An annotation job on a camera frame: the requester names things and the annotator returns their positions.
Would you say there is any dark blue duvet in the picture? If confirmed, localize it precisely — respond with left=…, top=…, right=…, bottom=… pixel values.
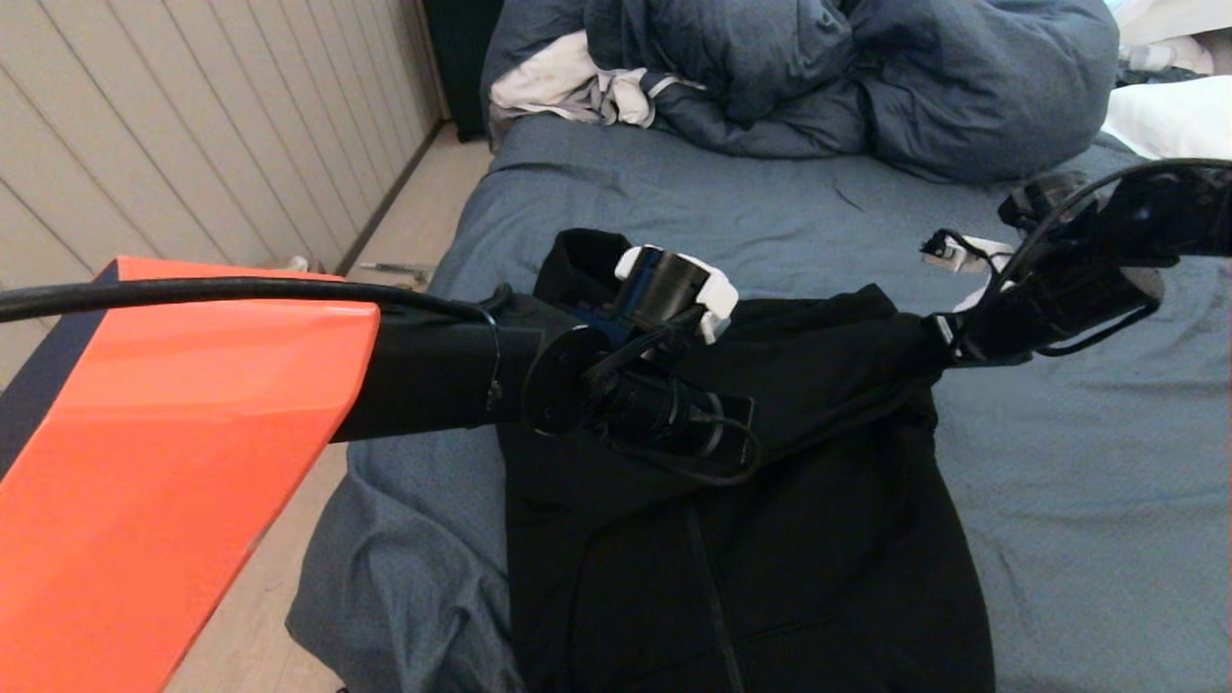
left=479, top=0, right=1120, bottom=184

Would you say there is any black cabinet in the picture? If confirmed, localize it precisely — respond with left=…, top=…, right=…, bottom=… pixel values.
left=421, top=0, right=506, bottom=143

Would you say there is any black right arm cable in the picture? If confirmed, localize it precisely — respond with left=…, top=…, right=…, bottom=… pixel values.
left=924, top=159, right=1232, bottom=359

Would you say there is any white pillow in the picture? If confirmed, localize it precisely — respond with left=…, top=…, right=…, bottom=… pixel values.
left=1102, top=75, right=1232, bottom=163

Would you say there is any black hoodie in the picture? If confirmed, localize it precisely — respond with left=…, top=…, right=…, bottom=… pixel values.
left=496, top=228, right=995, bottom=693

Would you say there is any beige crumpled item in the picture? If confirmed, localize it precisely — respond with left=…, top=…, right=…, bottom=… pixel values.
left=1118, top=38, right=1214, bottom=76

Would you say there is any white blanket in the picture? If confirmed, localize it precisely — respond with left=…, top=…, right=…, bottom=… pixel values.
left=1116, top=0, right=1232, bottom=44

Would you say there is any smooth black left arm cable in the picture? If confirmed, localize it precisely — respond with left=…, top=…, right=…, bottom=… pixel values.
left=0, top=276, right=516, bottom=410

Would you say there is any blue-sheeted bed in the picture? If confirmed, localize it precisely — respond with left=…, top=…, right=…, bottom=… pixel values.
left=286, top=114, right=1232, bottom=693

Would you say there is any crumpled white garment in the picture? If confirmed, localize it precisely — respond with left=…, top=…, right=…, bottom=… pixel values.
left=488, top=29, right=708, bottom=128

